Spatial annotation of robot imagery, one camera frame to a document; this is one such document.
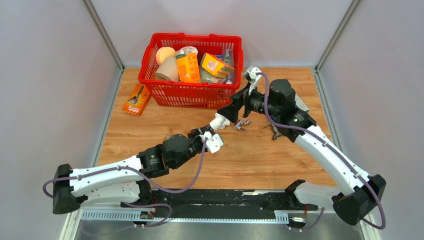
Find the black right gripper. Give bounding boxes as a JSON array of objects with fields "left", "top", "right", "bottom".
[{"left": 216, "top": 81, "right": 280, "bottom": 124}]

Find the red plastic shopping basket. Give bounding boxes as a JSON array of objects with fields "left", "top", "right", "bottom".
[{"left": 138, "top": 33, "right": 244, "bottom": 109}]

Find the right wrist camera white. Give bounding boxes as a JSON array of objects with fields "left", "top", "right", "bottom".
[{"left": 243, "top": 65, "right": 262, "bottom": 96}]

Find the white slotted cable duct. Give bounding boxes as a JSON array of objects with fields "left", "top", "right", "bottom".
[{"left": 81, "top": 210, "right": 290, "bottom": 224}]

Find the white tape roll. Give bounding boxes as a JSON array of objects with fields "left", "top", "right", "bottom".
[{"left": 175, "top": 46, "right": 199, "bottom": 56}]

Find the blue white razor box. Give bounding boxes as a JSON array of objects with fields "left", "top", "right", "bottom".
[{"left": 295, "top": 94, "right": 310, "bottom": 113}]

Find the orange yellow tilted box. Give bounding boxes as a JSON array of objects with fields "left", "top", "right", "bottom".
[{"left": 200, "top": 53, "right": 235, "bottom": 79}]

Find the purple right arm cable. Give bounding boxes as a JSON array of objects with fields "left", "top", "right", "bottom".
[{"left": 256, "top": 71, "right": 387, "bottom": 232}]

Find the white plastic pipe fitting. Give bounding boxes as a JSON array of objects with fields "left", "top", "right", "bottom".
[{"left": 209, "top": 113, "right": 231, "bottom": 131}]

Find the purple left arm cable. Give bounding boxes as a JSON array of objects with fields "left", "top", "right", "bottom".
[{"left": 42, "top": 139, "right": 209, "bottom": 237}]

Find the orange round sponge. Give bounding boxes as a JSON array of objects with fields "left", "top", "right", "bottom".
[{"left": 155, "top": 46, "right": 176, "bottom": 66}]

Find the clear plastic bottle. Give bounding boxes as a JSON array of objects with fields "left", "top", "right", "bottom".
[{"left": 222, "top": 48, "right": 235, "bottom": 85}]

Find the beige paper roll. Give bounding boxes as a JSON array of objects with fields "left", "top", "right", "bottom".
[{"left": 154, "top": 56, "right": 180, "bottom": 82}]

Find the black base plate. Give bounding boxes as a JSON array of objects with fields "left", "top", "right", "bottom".
[{"left": 136, "top": 189, "right": 318, "bottom": 220}]

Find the orange razor box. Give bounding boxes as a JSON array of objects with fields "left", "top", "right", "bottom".
[{"left": 122, "top": 83, "right": 151, "bottom": 116}]

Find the orange tall box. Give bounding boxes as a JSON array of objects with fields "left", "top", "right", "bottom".
[{"left": 176, "top": 53, "right": 201, "bottom": 84}]

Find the brass yellow faucet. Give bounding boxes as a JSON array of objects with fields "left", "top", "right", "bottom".
[{"left": 164, "top": 134, "right": 174, "bottom": 141}]

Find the steel grey faucet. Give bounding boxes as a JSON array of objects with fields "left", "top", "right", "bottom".
[{"left": 263, "top": 124, "right": 283, "bottom": 141}]

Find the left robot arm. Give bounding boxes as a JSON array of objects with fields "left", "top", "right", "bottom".
[{"left": 42, "top": 124, "right": 224, "bottom": 215}]

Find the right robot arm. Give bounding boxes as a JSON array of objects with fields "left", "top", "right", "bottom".
[{"left": 217, "top": 79, "right": 387, "bottom": 230}]

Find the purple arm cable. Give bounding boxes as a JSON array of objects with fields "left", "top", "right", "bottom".
[
  {"left": 42, "top": 139, "right": 209, "bottom": 237},
  {"left": 256, "top": 71, "right": 387, "bottom": 232}
]

